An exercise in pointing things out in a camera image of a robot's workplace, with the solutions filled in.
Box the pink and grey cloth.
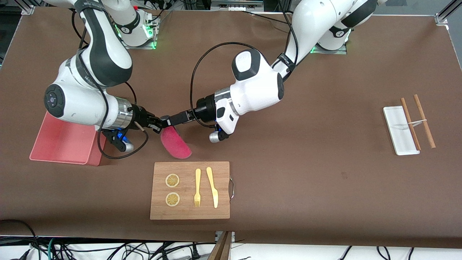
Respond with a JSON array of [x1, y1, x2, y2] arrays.
[[160, 125, 192, 160]]

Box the yellow fork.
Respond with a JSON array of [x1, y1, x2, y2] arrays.
[[194, 168, 201, 208]]

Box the yellow knife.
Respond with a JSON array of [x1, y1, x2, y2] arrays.
[[206, 166, 219, 209]]

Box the pink plastic bin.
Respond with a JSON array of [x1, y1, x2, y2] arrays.
[[29, 111, 107, 166]]

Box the wooden cutting board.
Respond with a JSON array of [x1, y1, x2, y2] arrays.
[[150, 161, 235, 220]]

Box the wooden plank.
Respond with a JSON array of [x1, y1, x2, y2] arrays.
[[208, 231, 232, 260]]

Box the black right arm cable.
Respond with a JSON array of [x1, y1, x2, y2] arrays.
[[71, 9, 149, 160]]

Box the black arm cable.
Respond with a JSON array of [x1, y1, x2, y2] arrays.
[[190, 0, 298, 129], [71, 9, 149, 160]]

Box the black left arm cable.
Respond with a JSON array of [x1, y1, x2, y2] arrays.
[[190, 0, 298, 129]]

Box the black cable on table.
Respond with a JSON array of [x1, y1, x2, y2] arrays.
[[241, 10, 292, 26]]

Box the black looped floor cable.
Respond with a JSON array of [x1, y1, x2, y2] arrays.
[[0, 219, 40, 260]]

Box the white rack base plate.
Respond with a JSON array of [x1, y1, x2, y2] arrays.
[[383, 106, 420, 156]]

